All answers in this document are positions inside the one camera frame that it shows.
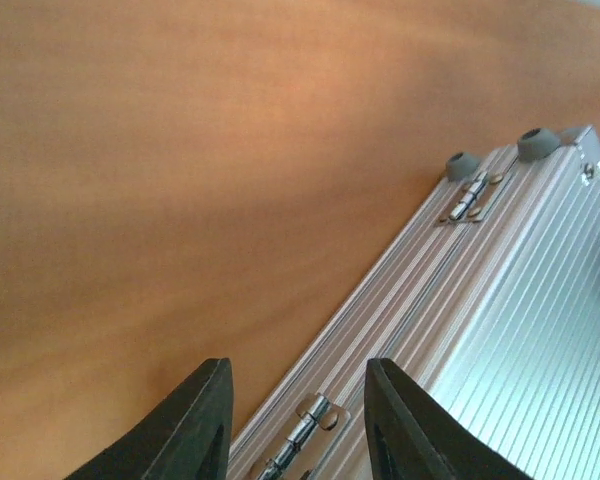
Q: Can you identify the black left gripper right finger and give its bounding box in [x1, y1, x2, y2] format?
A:
[365, 358, 528, 479]

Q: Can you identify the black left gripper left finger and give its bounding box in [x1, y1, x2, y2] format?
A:
[68, 358, 234, 479]

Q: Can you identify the aluminium poker case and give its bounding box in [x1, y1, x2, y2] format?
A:
[228, 125, 600, 479]

